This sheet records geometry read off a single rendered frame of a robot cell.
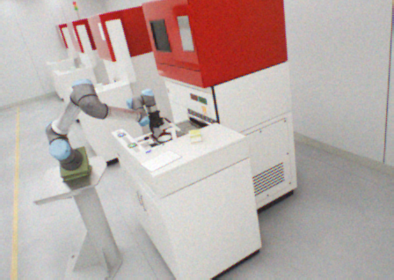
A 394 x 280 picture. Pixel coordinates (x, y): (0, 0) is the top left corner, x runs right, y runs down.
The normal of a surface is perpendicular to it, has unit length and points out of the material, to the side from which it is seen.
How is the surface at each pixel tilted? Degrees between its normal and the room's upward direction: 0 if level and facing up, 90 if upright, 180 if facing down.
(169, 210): 90
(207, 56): 90
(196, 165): 90
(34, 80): 90
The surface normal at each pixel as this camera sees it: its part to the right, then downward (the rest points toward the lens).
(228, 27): 0.48, 0.26
